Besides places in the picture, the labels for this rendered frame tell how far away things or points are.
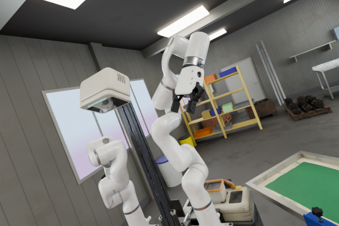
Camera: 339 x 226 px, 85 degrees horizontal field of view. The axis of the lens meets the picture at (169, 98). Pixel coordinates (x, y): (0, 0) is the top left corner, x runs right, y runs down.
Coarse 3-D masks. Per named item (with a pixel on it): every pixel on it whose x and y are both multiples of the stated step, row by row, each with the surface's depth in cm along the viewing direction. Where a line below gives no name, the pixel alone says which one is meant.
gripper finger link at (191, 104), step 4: (196, 96) 58; (200, 96) 58; (192, 100) 59; (196, 100) 59; (188, 104) 59; (192, 104) 59; (188, 108) 59; (192, 108) 59; (188, 112) 59; (192, 112) 60
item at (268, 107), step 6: (258, 102) 631; (264, 102) 602; (270, 102) 598; (246, 108) 631; (258, 108) 609; (264, 108) 604; (270, 108) 600; (252, 114) 615; (258, 114) 611; (264, 114) 606; (270, 114) 602
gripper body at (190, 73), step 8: (184, 72) 65; (192, 72) 62; (200, 72) 62; (184, 80) 64; (192, 80) 60; (200, 80) 62; (176, 88) 67; (184, 88) 62; (192, 88) 60; (184, 96) 69
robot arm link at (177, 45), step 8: (176, 40) 69; (184, 40) 70; (168, 48) 71; (176, 48) 70; (184, 48) 70; (168, 56) 71; (184, 56) 73; (168, 72) 74; (168, 80) 77; (176, 80) 77; (168, 88) 78
